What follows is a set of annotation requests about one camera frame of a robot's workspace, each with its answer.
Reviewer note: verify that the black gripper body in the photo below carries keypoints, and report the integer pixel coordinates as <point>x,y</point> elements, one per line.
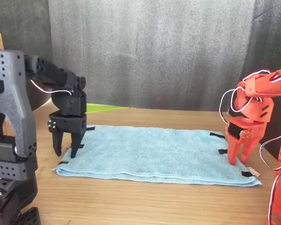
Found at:
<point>68,123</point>

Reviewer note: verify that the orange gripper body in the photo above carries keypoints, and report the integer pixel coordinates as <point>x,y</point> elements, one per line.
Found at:
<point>253,129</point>

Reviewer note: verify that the light blue towel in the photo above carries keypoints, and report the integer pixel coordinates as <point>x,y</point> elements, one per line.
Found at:
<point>154,152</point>

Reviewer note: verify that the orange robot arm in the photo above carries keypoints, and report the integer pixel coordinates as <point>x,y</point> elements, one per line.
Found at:
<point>260,86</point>

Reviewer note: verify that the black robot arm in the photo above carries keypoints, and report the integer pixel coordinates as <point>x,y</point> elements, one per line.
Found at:
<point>11,93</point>

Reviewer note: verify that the dark grey foam panel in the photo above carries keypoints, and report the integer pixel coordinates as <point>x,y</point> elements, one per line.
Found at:
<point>271,35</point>
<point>25,23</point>

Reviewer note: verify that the light grey foam panel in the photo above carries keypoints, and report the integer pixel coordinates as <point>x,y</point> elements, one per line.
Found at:
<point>142,51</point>

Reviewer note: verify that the lime green plastic bracket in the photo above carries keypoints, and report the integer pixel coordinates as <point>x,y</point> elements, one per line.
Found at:
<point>103,108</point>

